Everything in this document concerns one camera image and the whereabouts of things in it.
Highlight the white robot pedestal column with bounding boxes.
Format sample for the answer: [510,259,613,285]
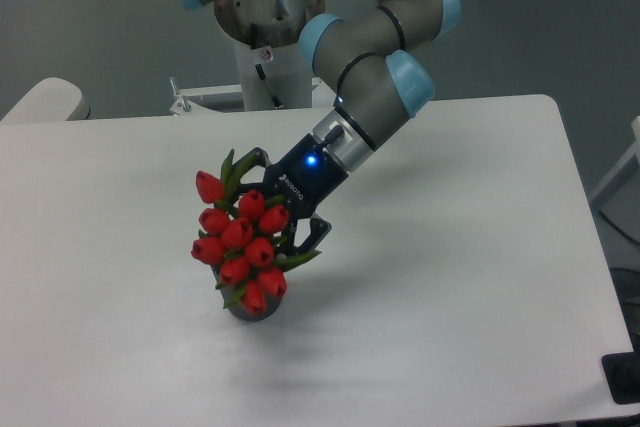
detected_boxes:
[214,0,325,111]

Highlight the white furniture frame right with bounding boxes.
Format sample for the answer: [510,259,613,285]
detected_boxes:
[587,117,639,210]

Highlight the black cable on pedestal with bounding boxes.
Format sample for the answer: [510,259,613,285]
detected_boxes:
[254,63,285,110]

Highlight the dark grey ribbed vase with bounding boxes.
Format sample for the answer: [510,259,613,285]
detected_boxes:
[212,267,282,322]

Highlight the white metal base frame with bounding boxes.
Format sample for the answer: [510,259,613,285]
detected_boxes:
[170,77,336,116]

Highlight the white chair armrest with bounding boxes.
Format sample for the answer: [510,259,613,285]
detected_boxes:
[1,77,91,125]

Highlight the red tulip bouquet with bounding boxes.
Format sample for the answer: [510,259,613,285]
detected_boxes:
[191,152,320,299]

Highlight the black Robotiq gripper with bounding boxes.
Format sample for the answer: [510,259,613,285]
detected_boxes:
[232,134,348,257]

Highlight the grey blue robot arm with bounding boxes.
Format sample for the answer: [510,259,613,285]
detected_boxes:
[180,0,461,259]

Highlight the black box at table edge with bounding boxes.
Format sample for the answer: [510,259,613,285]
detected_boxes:
[601,352,639,405]

